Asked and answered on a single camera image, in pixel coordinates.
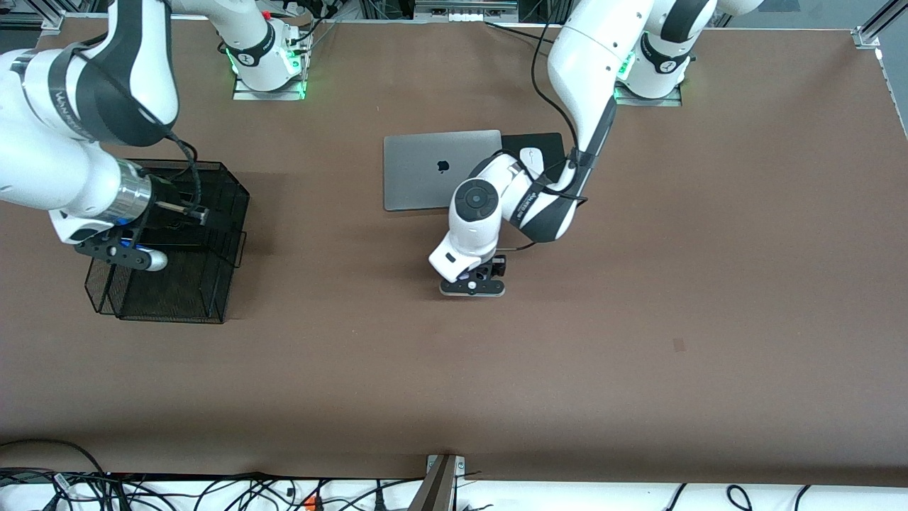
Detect aluminium frame corner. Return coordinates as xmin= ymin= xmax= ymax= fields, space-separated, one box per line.
xmin=851 ymin=0 xmax=908 ymax=50
xmin=32 ymin=0 xmax=68 ymax=36

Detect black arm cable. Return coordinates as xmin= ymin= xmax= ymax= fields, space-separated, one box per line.
xmin=531 ymin=18 xmax=589 ymax=253
xmin=163 ymin=128 xmax=203 ymax=217

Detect silver closed laptop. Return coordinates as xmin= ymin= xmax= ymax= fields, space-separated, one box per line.
xmin=383 ymin=129 xmax=503 ymax=212

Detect black mouse pad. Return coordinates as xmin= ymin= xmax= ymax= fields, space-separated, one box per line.
xmin=501 ymin=132 xmax=568 ymax=187

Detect black wire mesh organizer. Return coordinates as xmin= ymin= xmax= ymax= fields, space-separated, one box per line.
xmin=84 ymin=158 xmax=250 ymax=325

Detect metal table frame post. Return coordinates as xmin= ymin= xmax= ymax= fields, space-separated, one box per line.
xmin=408 ymin=454 xmax=467 ymax=511

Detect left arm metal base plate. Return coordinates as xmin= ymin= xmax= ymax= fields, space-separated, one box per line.
xmin=614 ymin=84 xmax=683 ymax=107

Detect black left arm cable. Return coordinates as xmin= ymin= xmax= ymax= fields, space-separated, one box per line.
xmin=531 ymin=18 xmax=589 ymax=253

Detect grey power strip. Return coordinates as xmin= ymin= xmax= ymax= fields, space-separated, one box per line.
xmin=414 ymin=0 xmax=520 ymax=23

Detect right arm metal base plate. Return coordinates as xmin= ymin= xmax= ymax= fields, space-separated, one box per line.
xmin=233 ymin=71 xmax=307 ymax=101

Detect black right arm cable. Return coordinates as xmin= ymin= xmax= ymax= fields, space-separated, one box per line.
xmin=163 ymin=128 xmax=203 ymax=217

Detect black table cable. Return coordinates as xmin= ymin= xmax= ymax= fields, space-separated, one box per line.
xmin=485 ymin=21 xmax=565 ymax=45

